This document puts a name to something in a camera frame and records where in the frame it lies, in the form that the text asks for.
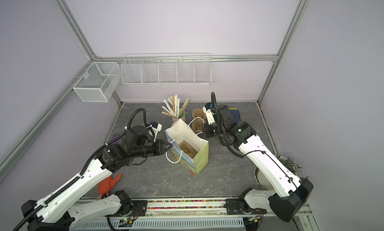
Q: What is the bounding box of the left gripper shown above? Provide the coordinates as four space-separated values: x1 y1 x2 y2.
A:
131 138 173 159

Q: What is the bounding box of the green paper gift bag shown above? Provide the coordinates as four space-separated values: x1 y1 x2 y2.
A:
166 119 209 177

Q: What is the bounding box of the single brown pulp cup carrier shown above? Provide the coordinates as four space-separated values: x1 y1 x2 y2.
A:
179 141 198 159

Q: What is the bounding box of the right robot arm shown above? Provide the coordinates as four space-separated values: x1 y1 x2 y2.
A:
203 103 314 223

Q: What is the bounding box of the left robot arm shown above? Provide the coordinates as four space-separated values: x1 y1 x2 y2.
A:
14 122 173 231

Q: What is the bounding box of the cardboard tray with napkins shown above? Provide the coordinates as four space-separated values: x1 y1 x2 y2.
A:
230 108 241 123

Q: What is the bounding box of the brown pulp cup carrier stack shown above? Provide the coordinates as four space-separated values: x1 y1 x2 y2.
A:
191 109 207 134

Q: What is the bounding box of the pink metal straw bucket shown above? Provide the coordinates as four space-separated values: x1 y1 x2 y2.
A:
172 115 187 123

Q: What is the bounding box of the white wrapped straw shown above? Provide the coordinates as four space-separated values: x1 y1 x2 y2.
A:
174 95 179 118

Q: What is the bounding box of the potted green plant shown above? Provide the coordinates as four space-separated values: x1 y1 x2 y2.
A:
255 154 301 190

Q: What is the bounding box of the small white mesh basket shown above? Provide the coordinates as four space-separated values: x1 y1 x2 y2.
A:
73 62 122 103

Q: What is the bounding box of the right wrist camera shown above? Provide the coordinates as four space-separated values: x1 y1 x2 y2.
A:
203 102 216 125

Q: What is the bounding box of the red handled tool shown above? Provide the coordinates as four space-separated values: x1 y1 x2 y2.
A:
98 174 123 200

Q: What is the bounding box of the wide white wire basket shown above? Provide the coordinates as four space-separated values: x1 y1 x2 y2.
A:
121 53 212 86

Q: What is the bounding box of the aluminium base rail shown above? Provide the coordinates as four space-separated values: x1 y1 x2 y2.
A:
69 196 319 231

